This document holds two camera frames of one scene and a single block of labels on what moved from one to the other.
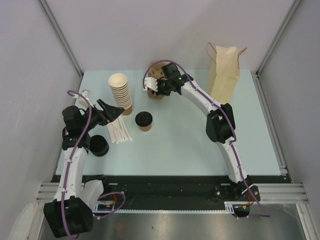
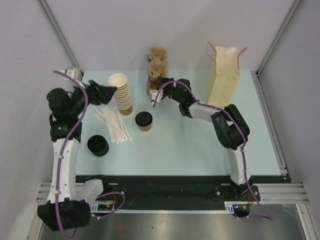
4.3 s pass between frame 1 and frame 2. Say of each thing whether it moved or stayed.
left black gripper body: moved
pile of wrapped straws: stayed
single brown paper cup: stayed
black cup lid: stayed
